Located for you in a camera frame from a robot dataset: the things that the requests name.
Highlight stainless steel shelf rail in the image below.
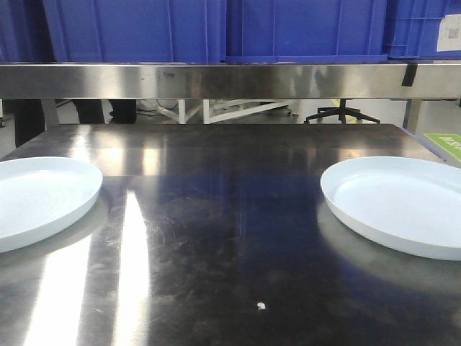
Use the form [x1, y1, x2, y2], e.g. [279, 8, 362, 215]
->
[1, 61, 460, 99]

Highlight black tape strip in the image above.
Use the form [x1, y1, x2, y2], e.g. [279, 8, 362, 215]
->
[401, 63, 419, 87]

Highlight white metal frame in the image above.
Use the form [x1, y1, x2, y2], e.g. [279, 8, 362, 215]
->
[153, 99, 297, 124]

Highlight green floor sign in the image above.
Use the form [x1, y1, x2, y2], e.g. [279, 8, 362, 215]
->
[424, 133, 461, 161]

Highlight left blue plastic bin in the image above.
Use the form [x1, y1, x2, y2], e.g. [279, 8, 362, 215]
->
[43, 1, 227, 64]

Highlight right blue plastic bin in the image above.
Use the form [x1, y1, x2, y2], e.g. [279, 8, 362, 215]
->
[383, 1, 460, 60]

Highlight black office chair base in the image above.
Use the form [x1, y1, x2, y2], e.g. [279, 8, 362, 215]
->
[304, 99, 380, 124]

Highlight white paper label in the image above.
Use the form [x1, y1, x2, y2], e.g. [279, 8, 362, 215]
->
[437, 14, 460, 52]

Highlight blue plastic bin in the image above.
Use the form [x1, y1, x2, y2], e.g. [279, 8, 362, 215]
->
[226, 0, 387, 63]
[43, 1, 227, 64]
[383, 1, 460, 60]

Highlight person black trouser legs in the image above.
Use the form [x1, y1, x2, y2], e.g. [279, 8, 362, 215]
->
[73, 99, 137, 124]

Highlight middle blue plastic bin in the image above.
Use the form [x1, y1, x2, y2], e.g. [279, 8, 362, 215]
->
[226, 0, 387, 63]

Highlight light blue plate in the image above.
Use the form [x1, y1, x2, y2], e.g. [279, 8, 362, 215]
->
[1, 156, 103, 252]
[320, 156, 460, 261]

